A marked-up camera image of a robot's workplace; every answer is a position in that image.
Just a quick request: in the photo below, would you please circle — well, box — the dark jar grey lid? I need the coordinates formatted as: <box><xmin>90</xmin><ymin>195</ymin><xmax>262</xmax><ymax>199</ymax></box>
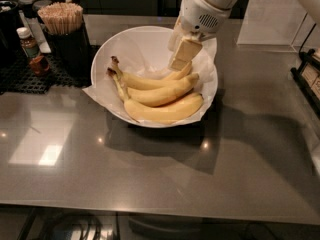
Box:
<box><xmin>18</xmin><ymin>0</ymin><xmax>37</xmax><ymax>18</ymax></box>

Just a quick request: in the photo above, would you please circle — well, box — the bundle of wooden chopsticks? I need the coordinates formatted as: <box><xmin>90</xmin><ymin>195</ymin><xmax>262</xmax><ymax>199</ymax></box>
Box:
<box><xmin>38</xmin><ymin>2</ymin><xmax>83</xmax><ymax>35</ymax></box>

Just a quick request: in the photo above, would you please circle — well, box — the black grid mat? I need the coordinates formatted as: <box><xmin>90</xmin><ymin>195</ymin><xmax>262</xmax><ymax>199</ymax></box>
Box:
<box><xmin>0</xmin><ymin>49</ymin><xmax>91</xmax><ymax>94</ymax></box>

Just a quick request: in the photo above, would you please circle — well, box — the small red sauce jar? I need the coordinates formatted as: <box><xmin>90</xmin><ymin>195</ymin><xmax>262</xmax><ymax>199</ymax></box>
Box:
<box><xmin>29</xmin><ymin>55</ymin><xmax>50</xmax><ymax>76</ymax></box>

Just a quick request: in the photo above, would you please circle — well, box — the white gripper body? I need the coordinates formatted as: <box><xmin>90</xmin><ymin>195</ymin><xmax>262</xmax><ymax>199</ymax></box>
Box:
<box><xmin>179</xmin><ymin>0</ymin><xmax>231</xmax><ymax>41</ymax></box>

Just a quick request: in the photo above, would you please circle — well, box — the small white-capped sauce bottle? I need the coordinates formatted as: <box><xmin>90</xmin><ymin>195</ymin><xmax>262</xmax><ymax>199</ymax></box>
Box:
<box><xmin>16</xmin><ymin>27</ymin><xmax>40</xmax><ymax>59</ymax></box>

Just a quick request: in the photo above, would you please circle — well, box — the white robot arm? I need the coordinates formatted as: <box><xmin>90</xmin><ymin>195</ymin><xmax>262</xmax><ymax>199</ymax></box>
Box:
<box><xmin>168</xmin><ymin>0</ymin><xmax>320</xmax><ymax>71</ymax></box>

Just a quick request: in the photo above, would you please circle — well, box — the black chopstick holder cup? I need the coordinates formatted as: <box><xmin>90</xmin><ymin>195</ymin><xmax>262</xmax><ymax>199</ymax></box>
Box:
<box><xmin>45</xmin><ymin>23</ymin><xmax>92</xmax><ymax>78</ymax></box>

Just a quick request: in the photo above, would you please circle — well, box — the clear acrylic stand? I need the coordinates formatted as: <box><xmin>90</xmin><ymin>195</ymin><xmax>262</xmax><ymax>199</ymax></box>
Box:
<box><xmin>237</xmin><ymin>0</ymin><xmax>319</xmax><ymax>51</ymax></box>

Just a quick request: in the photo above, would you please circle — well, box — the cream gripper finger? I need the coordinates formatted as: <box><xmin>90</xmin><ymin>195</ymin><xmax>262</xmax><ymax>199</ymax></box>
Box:
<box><xmin>168</xmin><ymin>18</ymin><xmax>183</xmax><ymax>52</ymax></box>
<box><xmin>168</xmin><ymin>37</ymin><xmax>202</xmax><ymax>71</ymax></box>

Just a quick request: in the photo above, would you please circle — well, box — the large yellow banana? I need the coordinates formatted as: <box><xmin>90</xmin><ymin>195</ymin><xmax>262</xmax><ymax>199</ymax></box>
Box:
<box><xmin>108</xmin><ymin>74</ymin><xmax>203</xmax><ymax>124</ymax></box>

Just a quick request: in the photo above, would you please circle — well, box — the white bowl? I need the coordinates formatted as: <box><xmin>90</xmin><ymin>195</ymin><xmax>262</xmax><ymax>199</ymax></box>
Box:
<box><xmin>90</xmin><ymin>25</ymin><xmax>219</xmax><ymax>129</ymax></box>

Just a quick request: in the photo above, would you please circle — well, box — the black container far left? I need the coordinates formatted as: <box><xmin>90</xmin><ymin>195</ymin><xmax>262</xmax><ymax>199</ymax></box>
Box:
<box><xmin>0</xmin><ymin>0</ymin><xmax>23</xmax><ymax>67</ymax></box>

